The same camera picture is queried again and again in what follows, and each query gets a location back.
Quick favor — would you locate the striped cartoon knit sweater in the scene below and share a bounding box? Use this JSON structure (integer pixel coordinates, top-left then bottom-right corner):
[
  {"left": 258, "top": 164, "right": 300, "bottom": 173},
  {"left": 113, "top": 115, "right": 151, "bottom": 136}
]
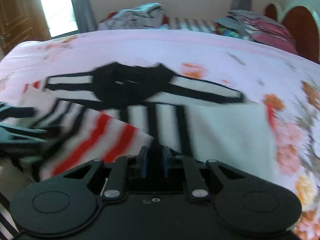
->
[{"left": 4, "top": 63, "right": 276, "bottom": 239}]

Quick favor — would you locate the crumpled grey clothes pile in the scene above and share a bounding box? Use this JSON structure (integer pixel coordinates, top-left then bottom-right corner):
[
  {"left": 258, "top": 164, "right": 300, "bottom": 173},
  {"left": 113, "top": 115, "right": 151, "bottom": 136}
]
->
[{"left": 98, "top": 3, "right": 165, "bottom": 31}]

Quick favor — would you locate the brown wooden door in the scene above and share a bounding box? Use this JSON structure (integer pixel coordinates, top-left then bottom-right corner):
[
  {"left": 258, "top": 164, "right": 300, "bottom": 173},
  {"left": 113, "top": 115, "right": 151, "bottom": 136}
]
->
[{"left": 0, "top": 0, "right": 51, "bottom": 55}]

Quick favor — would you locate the striped grey white cloth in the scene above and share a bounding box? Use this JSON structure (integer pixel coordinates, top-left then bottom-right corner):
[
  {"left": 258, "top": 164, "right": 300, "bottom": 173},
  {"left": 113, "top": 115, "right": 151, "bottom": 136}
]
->
[{"left": 163, "top": 17, "right": 216, "bottom": 34}]

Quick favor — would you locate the pink floral bed sheet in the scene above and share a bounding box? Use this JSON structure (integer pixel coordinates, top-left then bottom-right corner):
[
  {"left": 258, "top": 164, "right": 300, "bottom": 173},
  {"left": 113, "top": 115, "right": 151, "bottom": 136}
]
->
[{"left": 1, "top": 30, "right": 319, "bottom": 239}]

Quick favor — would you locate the left grey curtain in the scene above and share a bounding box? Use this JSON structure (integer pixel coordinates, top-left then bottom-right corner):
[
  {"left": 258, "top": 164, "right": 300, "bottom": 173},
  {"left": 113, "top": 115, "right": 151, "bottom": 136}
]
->
[{"left": 71, "top": 0, "right": 97, "bottom": 33}]

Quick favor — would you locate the red white scalloped headboard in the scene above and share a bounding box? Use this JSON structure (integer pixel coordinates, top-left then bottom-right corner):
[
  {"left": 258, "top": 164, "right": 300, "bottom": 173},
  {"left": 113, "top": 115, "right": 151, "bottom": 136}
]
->
[{"left": 264, "top": 3, "right": 319, "bottom": 64}]

